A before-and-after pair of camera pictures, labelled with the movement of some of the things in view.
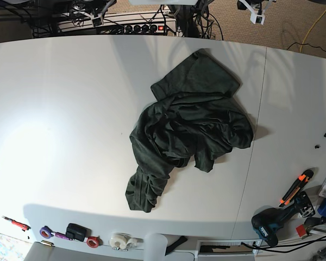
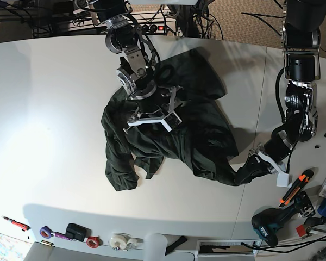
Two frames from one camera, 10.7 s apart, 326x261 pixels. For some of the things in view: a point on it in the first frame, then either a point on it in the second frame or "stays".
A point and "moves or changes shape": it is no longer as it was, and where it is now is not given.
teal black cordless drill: x=265 y=222 stays
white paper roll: x=155 y=247 stays
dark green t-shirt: x=193 y=114 moves or changes shape
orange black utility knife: x=303 y=179 stays
